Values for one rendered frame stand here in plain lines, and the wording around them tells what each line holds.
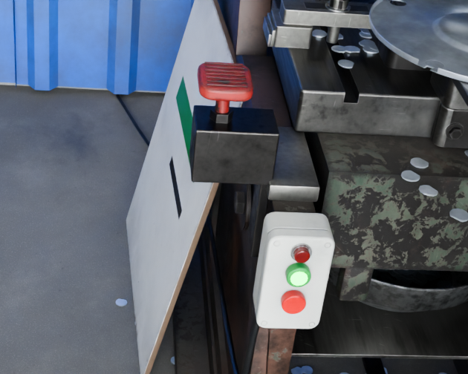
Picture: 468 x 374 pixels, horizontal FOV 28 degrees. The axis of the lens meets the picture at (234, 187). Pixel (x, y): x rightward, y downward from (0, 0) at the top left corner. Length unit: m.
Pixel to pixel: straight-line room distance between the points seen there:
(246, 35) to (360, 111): 0.37
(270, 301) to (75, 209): 1.10
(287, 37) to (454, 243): 0.35
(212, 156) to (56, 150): 1.30
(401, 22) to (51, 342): 0.94
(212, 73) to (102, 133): 1.38
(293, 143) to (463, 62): 0.23
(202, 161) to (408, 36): 0.30
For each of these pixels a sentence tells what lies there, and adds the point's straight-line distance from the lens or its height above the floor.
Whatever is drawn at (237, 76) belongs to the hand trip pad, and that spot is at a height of 0.76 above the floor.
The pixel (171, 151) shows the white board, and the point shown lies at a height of 0.30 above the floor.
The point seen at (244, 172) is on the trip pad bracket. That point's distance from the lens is 1.08.
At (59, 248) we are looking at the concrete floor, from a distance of 2.01.
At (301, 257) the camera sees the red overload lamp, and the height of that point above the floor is 0.61.
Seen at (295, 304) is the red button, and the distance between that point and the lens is 1.07.
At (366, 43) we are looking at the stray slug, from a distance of 1.31.
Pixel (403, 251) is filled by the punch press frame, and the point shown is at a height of 0.53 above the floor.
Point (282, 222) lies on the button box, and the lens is 1.04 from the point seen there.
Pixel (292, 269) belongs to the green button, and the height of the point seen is 0.59.
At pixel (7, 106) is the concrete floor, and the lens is 2.52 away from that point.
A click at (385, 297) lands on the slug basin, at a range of 1.38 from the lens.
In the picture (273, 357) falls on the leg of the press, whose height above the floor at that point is 0.40.
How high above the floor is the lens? 1.23
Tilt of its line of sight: 33 degrees down
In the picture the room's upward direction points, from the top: 7 degrees clockwise
